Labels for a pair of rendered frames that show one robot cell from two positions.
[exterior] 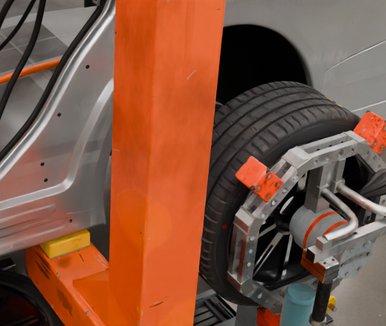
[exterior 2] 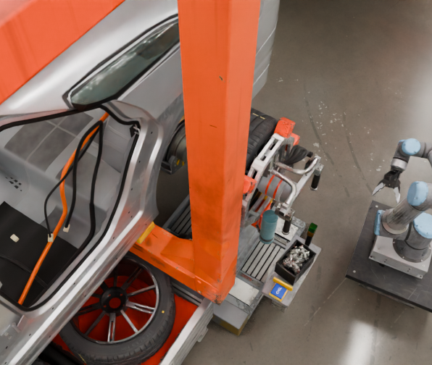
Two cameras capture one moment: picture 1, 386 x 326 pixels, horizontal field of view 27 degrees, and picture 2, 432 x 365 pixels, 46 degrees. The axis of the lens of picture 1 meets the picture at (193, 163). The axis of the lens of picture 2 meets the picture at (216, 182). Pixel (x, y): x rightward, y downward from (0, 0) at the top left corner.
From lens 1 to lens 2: 119 cm
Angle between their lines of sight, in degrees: 28
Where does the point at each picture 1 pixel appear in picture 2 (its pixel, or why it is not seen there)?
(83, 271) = (161, 244)
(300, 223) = (261, 185)
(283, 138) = (248, 157)
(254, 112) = not seen: hidden behind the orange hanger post
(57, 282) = (150, 254)
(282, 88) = not seen: hidden behind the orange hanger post
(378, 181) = (295, 155)
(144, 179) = (219, 239)
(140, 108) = (213, 216)
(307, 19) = not seen: hidden behind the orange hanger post
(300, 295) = (271, 218)
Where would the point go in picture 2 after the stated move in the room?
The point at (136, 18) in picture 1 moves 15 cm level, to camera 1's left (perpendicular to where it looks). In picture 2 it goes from (206, 187) to (168, 199)
